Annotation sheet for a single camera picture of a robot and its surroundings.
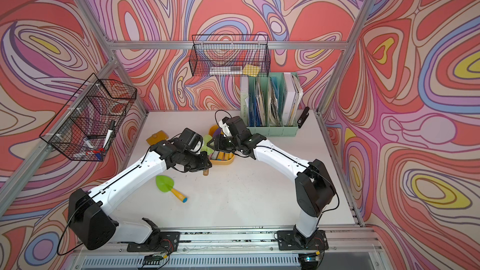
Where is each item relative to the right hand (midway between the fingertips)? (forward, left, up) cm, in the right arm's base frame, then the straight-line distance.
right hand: (211, 149), depth 80 cm
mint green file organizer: (+26, -28, +1) cm, 39 cm away
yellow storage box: (+3, -2, -17) cm, 17 cm away
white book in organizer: (+28, -40, +3) cm, 50 cm away
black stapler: (+31, -51, -15) cm, 62 cm away
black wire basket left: (+1, +44, +17) cm, 47 cm away
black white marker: (-3, +36, +14) cm, 38 cm away
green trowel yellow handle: (-7, +24, -18) cm, 31 cm away
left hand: (-6, 0, -3) cm, 7 cm away
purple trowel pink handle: (+20, 0, -12) cm, 23 cm away
